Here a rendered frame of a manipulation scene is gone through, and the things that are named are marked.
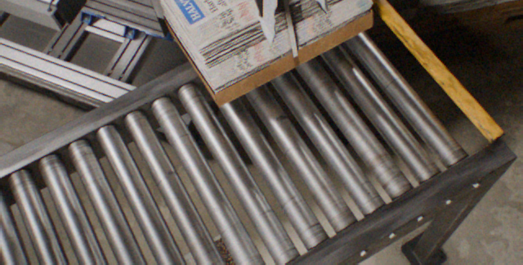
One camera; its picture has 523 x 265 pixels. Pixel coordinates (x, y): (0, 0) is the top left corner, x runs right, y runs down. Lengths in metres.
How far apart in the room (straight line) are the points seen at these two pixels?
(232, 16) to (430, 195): 0.50
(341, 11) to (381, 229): 0.44
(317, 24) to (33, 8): 0.77
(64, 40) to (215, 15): 1.22
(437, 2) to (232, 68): 1.10
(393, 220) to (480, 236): 0.91
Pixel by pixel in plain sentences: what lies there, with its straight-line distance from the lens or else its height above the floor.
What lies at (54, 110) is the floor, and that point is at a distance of 2.30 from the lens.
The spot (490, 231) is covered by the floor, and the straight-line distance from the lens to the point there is 2.00.
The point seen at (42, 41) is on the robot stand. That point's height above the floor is 0.21.
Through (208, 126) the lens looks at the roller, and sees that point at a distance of 1.18.
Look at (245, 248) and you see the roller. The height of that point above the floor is 0.80.
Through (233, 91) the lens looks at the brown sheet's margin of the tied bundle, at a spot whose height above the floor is 0.87.
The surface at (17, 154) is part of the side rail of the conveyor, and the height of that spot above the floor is 0.80.
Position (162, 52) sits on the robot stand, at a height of 0.21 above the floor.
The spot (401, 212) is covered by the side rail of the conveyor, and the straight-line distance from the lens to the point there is 1.11.
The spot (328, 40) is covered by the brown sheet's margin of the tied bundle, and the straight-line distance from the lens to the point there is 1.19.
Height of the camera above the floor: 1.84
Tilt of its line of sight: 63 degrees down
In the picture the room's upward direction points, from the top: 10 degrees counter-clockwise
